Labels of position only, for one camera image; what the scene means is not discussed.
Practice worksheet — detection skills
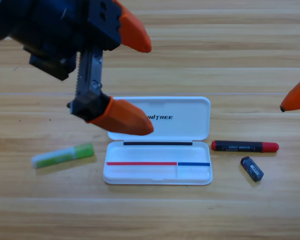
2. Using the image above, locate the white Unitree pencil case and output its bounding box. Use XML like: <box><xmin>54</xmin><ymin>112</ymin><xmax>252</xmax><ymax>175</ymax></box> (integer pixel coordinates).
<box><xmin>102</xmin><ymin>96</ymin><xmax>214</xmax><ymax>186</ymax></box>

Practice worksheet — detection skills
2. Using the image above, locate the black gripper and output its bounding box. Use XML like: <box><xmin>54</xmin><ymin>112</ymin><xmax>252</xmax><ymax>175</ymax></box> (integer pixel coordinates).
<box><xmin>0</xmin><ymin>0</ymin><xmax>105</xmax><ymax>98</ymax></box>

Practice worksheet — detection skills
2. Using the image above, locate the red and black marker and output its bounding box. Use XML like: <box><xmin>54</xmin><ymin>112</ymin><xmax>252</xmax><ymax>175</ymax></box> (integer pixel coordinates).
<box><xmin>211</xmin><ymin>139</ymin><xmax>280</xmax><ymax>154</ymax></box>

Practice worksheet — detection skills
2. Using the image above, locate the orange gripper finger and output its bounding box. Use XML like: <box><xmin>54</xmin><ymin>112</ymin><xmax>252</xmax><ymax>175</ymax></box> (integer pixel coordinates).
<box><xmin>87</xmin><ymin>0</ymin><xmax>153</xmax><ymax>54</ymax></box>
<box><xmin>279</xmin><ymin>76</ymin><xmax>300</xmax><ymax>113</ymax></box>
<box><xmin>66</xmin><ymin>92</ymin><xmax>155</xmax><ymax>137</ymax></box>

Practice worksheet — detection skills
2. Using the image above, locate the black eraser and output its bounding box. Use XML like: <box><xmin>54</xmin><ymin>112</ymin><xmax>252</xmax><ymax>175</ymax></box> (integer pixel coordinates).
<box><xmin>240</xmin><ymin>156</ymin><xmax>265</xmax><ymax>183</ymax></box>

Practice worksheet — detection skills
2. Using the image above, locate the green highlighter pen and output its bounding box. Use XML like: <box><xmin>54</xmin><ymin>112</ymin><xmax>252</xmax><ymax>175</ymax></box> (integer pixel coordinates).
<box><xmin>31</xmin><ymin>142</ymin><xmax>95</xmax><ymax>169</ymax></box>

